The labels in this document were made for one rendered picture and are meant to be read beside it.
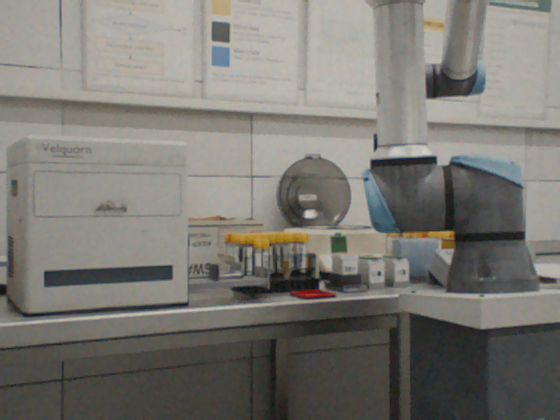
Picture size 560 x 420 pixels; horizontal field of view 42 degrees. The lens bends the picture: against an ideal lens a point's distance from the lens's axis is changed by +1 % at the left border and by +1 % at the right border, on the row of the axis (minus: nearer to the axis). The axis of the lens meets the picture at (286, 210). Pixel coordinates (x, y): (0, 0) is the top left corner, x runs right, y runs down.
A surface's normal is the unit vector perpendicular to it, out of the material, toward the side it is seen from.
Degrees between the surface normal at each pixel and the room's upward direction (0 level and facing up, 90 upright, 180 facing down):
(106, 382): 90
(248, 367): 90
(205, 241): 92
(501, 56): 92
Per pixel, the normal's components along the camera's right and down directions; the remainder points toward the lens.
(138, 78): 0.47, 0.07
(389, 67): -0.50, 0.07
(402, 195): -0.18, 0.02
